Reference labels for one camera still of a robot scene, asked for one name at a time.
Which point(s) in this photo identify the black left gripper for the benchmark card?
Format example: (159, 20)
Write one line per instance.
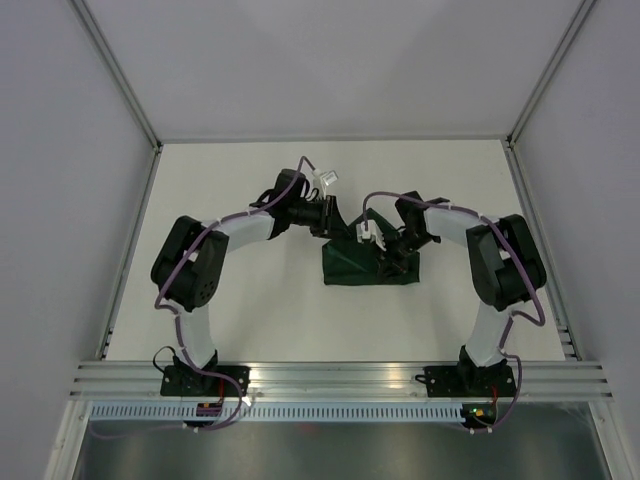
(330, 220)

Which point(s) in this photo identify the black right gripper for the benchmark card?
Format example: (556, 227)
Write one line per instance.
(393, 265)

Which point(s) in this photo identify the dark green cloth napkin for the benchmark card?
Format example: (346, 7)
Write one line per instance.
(345, 262)

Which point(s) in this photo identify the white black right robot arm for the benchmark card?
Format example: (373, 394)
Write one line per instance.
(506, 273)

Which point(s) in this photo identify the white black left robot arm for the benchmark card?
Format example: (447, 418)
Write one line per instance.
(189, 266)

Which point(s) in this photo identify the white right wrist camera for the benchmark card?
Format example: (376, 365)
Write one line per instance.
(368, 231)

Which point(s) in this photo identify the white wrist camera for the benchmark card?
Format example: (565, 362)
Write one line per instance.
(368, 231)
(324, 179)

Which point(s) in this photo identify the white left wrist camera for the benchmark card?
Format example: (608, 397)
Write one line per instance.
(324, 179)

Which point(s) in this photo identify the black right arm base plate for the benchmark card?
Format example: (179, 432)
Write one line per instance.
(452, 381)

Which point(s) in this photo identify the aluminium right side rail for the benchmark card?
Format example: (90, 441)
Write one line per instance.
(553, 291)

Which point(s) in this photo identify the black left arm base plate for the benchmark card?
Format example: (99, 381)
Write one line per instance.
(184, 382)

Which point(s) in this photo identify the white slotted cable duct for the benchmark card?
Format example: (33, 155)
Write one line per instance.
(281, 411)

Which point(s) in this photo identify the aluminium front rail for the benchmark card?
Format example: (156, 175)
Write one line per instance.
(539, 381)

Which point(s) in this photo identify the aluminium right frame post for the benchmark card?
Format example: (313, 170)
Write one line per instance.
(568, 38)

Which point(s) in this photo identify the aluminium frame post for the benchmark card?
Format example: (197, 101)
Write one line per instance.
(568, 38)
(101, 45)

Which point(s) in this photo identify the aluminium left frame post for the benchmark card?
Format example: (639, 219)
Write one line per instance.
(101, 45)

